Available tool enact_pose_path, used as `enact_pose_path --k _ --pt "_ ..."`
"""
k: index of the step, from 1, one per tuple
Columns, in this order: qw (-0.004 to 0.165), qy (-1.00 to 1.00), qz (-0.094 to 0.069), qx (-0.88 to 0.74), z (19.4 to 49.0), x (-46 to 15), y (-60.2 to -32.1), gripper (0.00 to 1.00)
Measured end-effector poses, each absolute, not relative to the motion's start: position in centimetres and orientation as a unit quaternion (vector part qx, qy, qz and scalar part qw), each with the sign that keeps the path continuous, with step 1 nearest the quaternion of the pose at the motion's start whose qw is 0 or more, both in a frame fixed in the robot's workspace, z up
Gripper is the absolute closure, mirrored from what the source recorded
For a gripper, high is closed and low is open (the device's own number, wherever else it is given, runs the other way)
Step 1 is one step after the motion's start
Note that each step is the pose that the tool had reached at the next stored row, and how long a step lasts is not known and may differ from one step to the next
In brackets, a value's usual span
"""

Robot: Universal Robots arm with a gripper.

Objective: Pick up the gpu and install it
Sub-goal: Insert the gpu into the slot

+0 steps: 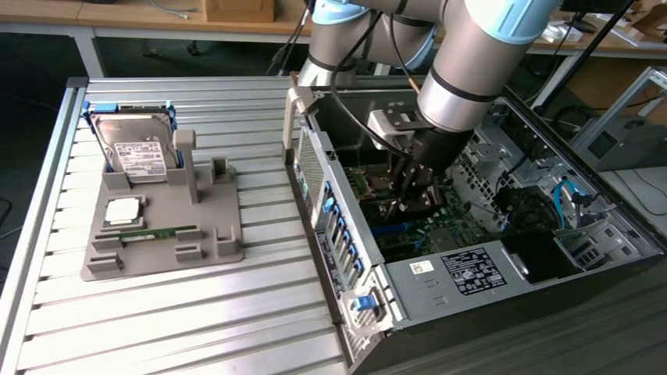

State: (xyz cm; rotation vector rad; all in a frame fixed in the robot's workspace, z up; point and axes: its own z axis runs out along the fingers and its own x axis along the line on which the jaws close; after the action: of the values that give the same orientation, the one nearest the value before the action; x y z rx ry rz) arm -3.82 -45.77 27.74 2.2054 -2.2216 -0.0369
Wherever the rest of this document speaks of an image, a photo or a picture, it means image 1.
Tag metal disk bay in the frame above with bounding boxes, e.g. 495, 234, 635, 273
449, 119, 527, 235

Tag grey parts rack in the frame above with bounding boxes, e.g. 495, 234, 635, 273
80, 128, 245, 282

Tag green RAM stick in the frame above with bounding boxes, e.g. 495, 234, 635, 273
96, 227, 199, 240

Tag black graphics card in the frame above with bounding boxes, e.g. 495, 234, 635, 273
364, 183, 447, 227

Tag grey chipset heatsink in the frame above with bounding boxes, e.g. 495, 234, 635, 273
427, 228, 460, 251

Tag green motherboard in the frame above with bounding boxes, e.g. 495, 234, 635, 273
340, 163, 488, 263

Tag CPU socket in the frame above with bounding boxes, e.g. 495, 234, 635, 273
359, 166, 397, 196

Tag brown cardboard box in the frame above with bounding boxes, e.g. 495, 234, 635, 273
203, 0, 276, 23

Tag open black PC case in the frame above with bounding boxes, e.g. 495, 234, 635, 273
280, 76, 667, 375

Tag silver CPU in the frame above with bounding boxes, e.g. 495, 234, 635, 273
103, 198, 143, 226

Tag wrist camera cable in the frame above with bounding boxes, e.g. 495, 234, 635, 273
331, 7, 417, 159

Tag grey metal cabinet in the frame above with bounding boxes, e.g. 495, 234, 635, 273
569, 66, 667, 173

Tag blue expansion slot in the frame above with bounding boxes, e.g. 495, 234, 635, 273
372, 222, 412, 235

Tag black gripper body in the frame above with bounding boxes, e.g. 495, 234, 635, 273
403, 127, 469, 177

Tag black RAM slot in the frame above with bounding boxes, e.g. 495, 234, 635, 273
361, 197, 397, 216

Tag wooden desk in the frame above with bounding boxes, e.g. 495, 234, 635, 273
525, 0, 667, 114
0, 0, 313, 79

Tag light blue wire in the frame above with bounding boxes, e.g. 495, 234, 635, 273
551, 177, 588, 230

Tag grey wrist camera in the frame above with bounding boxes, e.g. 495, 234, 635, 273
367, 109, 433, 152

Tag black monitor stand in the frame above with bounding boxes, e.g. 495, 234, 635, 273
560, 0, 600, 33

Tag white small box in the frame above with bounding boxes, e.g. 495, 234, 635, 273
540, 23, 583, 44

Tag hard disk in blue caddy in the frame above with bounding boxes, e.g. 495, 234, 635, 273
83, 101, 181, 184

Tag brown cardboard piece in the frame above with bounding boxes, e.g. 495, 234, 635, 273
630, 3, 667, 44

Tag grey power supply unit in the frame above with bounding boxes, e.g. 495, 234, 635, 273
384, 240, 527, 321

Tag black slanted pole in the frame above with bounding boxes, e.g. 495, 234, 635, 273
531, 0, 640, 109

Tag black hanging cable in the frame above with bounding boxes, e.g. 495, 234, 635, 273
264, 0, 313, 76

